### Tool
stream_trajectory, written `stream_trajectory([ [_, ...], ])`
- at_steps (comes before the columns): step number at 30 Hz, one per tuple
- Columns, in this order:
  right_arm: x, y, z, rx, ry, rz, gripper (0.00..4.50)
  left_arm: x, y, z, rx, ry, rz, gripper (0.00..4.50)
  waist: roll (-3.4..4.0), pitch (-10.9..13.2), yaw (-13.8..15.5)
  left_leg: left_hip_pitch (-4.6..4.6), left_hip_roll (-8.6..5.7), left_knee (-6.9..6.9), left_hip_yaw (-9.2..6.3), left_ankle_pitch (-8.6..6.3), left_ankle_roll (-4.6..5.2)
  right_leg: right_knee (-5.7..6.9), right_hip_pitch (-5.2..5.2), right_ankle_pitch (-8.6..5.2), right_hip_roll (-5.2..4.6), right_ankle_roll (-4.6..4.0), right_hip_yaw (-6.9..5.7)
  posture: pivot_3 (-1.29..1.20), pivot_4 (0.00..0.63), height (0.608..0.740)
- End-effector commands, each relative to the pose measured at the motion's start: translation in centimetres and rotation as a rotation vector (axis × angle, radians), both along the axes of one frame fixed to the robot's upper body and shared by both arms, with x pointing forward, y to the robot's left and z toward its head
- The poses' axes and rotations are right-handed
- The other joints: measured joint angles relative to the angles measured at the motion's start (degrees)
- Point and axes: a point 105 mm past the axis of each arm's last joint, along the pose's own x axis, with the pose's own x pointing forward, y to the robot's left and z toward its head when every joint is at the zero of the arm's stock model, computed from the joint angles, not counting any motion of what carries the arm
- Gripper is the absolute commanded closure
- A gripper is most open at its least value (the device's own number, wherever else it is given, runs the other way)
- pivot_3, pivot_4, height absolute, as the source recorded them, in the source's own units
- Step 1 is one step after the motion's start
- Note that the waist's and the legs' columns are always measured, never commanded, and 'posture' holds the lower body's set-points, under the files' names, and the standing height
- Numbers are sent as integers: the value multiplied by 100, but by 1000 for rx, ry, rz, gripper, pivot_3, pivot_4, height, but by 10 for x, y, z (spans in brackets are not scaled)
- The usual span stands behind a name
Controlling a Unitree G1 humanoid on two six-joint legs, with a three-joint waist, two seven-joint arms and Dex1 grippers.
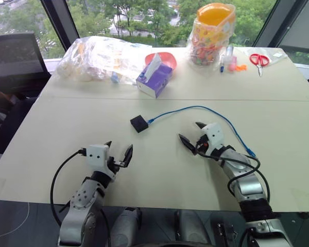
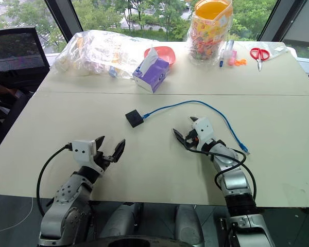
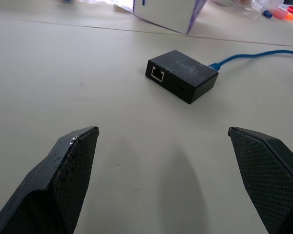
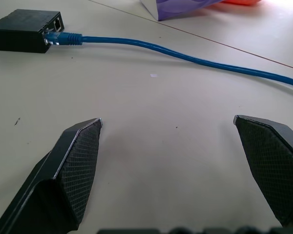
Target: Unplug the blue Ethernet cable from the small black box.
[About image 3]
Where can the clear plastic bag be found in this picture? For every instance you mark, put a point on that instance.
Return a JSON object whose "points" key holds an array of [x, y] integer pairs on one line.
{"points": [[246, 9]]}

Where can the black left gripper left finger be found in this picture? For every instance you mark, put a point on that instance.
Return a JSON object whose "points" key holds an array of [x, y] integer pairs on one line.
{"points": [[63, 175]]}

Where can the white and purple carton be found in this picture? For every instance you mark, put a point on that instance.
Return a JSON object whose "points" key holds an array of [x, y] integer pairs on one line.
{"points": [[167, 13]]}

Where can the black ethernet adapter box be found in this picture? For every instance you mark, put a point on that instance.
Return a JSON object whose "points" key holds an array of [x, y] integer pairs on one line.
{"points": [[183, 74]]}

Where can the pink and orange small items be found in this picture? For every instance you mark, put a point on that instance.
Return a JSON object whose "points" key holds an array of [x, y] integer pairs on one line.
{"points": [[284, 14]]}

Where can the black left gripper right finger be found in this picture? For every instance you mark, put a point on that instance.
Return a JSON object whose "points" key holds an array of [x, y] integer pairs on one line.
{"points": [[266, 175]]}

